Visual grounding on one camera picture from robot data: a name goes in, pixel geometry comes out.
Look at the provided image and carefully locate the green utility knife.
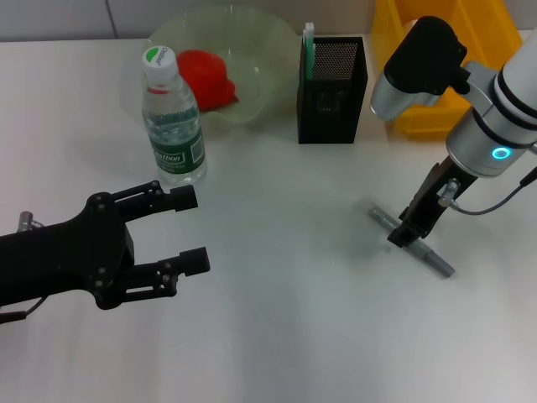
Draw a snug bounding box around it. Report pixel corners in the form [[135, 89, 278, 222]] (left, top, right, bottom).
[[301, 23, 316, 81]]

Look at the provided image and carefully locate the right wrist camera housing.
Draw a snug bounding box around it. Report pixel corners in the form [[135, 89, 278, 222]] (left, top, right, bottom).
[[369, 15, 469, 123]]

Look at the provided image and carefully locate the black mesh pen holder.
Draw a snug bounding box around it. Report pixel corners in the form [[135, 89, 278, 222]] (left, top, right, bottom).
[[295, 36, 369, 145]]

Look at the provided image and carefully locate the yellow plastic storage bin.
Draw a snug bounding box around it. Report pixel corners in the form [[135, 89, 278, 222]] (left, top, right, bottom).
[[371, 0, 524, 139]]

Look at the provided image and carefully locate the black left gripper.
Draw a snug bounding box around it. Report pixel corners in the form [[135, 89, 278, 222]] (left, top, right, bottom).
[[0, 180, 211, 311]]

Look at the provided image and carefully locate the clear green-label water bottle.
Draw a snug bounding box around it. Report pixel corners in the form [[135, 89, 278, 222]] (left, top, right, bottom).
[[141, 44, 208, 186]]

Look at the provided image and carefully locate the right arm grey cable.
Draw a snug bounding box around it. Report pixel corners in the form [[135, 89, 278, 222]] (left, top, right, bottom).
[[435, 165, 537, 216]]

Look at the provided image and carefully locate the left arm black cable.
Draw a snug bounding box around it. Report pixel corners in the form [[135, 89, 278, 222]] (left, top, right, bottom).
[[0, 210, 45, 325]]

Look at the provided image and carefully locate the grey pen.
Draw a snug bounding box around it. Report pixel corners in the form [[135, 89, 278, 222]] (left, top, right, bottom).
[[368, 205, 456, 279]]

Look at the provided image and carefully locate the red-orange toy fruit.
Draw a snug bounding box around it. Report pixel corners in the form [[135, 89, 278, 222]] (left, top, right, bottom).
[[175, 49, 240, 113]]

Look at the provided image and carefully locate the translucent green wavy fruit bowl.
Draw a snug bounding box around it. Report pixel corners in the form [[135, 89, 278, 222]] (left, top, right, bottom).
[[144, 4, 300, 135]]

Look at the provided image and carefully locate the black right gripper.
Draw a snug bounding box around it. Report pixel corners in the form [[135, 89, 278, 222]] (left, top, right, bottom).
[[386, 157, 479, 249]]

